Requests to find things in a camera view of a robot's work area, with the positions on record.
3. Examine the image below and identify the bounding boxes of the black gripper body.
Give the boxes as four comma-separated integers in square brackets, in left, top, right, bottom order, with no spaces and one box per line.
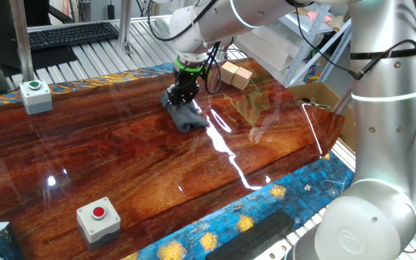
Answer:
[173,67,202,93]

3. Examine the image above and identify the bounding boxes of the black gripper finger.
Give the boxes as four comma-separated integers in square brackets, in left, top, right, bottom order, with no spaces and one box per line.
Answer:
[166,84,183,108]
[179,86,199,106]

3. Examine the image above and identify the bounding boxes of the grey-blue terry cloth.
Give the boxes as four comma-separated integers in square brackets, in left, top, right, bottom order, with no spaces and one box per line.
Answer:
[160,90,211,134]

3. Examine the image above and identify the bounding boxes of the light wooden block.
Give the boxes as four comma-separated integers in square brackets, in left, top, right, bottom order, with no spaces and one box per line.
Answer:
[220,61,240,85]
[231,66,254,91]

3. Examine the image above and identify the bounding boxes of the glossy wood-pattern table sheet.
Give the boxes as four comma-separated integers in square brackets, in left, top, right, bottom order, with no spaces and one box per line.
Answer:
[0,57,346,260]

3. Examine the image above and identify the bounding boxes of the white foam boxes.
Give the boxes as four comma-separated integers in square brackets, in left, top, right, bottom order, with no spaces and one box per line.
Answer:
[235,25,303,75]

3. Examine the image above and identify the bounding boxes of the black computer keyboard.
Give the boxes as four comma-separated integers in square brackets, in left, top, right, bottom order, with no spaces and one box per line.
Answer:
[27,21,120,51]

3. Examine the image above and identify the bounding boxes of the brown cardboard box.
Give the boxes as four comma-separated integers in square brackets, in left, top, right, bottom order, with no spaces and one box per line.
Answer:
[287,82,357,151]

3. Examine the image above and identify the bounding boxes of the white metal shelf rack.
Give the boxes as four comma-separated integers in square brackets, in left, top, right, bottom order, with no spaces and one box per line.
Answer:
[235,3,353,87]

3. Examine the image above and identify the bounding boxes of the black desk mat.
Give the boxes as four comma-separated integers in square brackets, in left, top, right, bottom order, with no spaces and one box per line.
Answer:
[0,45,79,75]

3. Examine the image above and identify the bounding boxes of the green push-button box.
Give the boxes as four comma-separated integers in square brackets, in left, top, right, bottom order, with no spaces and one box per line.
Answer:
[19,79,53,116]

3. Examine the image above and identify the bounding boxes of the red push-button box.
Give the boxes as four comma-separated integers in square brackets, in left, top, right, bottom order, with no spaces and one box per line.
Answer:
[76,196,122,251]

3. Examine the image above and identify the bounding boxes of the black gripper cable bundle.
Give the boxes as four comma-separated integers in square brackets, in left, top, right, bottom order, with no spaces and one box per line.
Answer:
[146,0,230,96]

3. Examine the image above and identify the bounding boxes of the thin aluminium frame post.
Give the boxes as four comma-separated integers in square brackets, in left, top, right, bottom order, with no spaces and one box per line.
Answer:
[117,0,134,54]

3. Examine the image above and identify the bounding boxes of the thick aluminium frame post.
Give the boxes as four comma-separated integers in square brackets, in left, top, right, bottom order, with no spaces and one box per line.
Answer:
[8,0,35,82]

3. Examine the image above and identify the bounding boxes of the black arm cable with plug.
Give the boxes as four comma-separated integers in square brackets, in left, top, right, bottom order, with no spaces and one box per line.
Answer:
[294,0,416,81]

